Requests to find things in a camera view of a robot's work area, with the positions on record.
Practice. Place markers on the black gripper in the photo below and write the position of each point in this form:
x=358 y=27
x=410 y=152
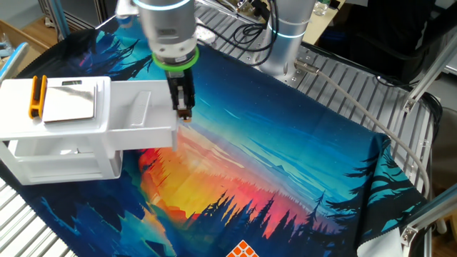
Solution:
x=182 y=87

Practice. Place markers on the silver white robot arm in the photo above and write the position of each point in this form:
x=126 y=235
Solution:
x=168 y=21

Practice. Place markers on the white plastic drawer cabinet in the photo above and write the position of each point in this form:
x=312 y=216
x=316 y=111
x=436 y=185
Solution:
x=53 y=139

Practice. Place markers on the white power strip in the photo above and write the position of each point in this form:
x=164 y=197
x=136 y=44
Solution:
x=205 y=35

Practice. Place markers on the colourful forest sunset cloth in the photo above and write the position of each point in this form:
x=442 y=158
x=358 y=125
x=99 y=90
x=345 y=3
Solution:
x=267 y=150

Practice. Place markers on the white digital scale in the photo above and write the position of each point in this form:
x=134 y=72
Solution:
x=69 y=103

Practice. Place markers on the orange green Rubik's cube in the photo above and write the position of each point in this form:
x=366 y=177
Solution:
x=242 y=250

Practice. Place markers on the orange black clip tool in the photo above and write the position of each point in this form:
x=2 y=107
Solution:
x=37 y=96

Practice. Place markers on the clear glass cup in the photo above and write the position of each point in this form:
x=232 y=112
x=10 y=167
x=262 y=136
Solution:
x=320 y=8

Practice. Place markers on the light blue curved bar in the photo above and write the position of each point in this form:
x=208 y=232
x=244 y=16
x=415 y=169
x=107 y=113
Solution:
x=14 y=62

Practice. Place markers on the light wooden board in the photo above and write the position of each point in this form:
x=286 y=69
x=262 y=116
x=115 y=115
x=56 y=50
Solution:
x=21 y=39

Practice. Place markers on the black equipment case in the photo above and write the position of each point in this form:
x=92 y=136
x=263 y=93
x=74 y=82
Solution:
x=375 y=35

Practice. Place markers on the white underlay cloth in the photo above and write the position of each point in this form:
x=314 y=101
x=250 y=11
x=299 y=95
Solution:
x=380 y=246

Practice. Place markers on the aluminium frame post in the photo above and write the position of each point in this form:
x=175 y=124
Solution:
x=428 y=76
x=432 y=210

